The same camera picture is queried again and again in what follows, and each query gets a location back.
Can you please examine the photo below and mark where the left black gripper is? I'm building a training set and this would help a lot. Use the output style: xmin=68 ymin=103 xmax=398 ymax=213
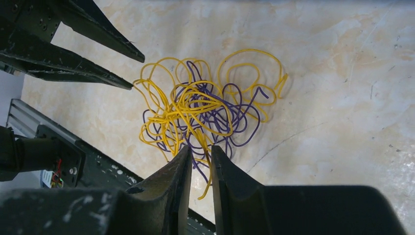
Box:
xmin=0 ymin=0 xmax=145 ymax=90

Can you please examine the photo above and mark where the aluminium frame rail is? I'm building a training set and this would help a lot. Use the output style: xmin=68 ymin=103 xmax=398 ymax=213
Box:
xmin=6 ymin=98 xmax=81 ymax=143

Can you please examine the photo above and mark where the colourful wire bundle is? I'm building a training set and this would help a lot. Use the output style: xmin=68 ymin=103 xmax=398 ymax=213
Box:
xmin=132 ymin=48 xmax=289 ymax=201

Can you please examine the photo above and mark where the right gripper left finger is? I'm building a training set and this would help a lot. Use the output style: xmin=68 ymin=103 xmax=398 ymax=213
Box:
xmin=0 ymin=146 xmax=192 ymax=235

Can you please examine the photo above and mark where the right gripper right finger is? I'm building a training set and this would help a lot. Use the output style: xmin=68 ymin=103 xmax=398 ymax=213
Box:
xmin=211 ymin=146 xmax=406 ymax=235

